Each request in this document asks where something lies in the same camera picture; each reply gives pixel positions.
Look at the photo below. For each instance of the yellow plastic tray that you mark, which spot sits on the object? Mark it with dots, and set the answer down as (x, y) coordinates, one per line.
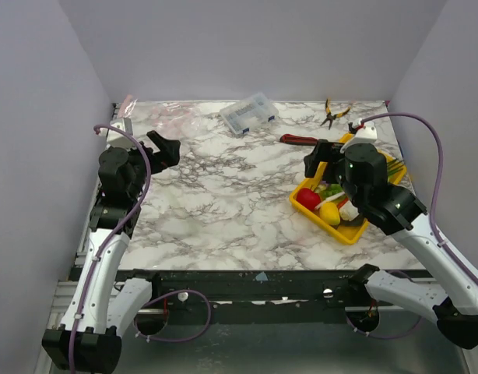
(347, 232)

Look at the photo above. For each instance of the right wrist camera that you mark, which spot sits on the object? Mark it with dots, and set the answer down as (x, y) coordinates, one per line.
(362, 132)

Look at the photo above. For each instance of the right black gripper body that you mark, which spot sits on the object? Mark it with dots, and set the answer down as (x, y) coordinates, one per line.
(325, 157)

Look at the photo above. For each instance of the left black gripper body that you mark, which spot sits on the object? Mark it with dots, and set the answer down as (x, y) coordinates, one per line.
(139, 161)

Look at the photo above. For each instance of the clear zip top bag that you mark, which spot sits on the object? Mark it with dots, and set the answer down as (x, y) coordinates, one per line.
(175, 119)

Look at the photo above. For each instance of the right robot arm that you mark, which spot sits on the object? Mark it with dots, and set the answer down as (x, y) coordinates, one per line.
(362, 173)

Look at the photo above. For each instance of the toy celery stalk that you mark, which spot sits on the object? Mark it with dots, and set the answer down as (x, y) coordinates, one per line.
(348, 212)

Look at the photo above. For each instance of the orange toy carrot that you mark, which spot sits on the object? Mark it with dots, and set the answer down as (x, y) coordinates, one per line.
(342, 202)

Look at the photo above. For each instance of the clear plastic organizer box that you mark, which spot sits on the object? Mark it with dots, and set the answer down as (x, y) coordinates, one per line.
(249, 114)

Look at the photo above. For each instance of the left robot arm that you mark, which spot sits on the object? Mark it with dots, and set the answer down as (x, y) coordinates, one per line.
(89, 336)

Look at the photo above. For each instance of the red toy apple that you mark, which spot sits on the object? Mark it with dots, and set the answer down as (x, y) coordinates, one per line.
(308, 198)

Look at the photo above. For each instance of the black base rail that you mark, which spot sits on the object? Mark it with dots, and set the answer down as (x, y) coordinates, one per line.
(256, 296)

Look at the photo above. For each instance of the red black utility knife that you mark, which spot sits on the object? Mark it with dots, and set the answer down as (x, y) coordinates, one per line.
(298, 140)

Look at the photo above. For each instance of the green toy scallion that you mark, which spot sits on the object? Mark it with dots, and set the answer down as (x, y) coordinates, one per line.
(394, 166)

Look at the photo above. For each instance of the yellow toy lemon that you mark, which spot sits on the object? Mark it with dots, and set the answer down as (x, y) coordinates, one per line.
(329, 213)

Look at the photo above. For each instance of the yellow black pliers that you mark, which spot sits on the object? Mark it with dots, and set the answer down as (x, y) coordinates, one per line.
(330, 117)

